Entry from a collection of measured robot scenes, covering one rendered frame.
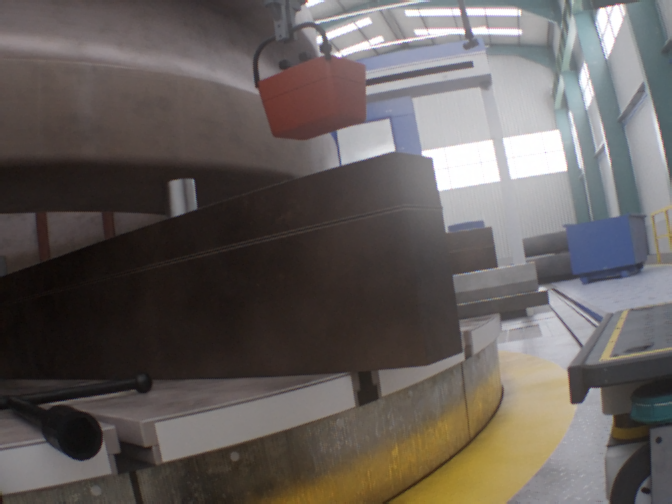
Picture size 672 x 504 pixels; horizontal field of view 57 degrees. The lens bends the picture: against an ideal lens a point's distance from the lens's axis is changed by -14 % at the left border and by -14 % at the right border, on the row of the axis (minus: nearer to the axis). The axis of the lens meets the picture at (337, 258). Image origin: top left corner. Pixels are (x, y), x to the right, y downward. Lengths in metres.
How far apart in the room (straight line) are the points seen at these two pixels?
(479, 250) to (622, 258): 7.26
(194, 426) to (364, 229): 0.47
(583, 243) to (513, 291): 8.56
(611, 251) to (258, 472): 9.89
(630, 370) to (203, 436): 0.65
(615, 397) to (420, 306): 0.40
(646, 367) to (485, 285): 1.64
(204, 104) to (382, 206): 0.87
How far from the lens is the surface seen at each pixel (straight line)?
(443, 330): 1.27
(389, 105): 6.90
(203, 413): 1.10
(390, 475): 1.50
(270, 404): 1.19
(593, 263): 10.93
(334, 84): 1.34
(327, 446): 1.33
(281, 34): 1.41
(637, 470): 0.96
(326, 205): 1.31
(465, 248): 3.67
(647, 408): 0.92
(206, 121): 1.96
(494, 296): 2.43
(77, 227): 5.55
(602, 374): 0.84
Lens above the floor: 0.45
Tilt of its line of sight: 3 degrees up
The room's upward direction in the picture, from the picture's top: 9 degrees counter-clockwise
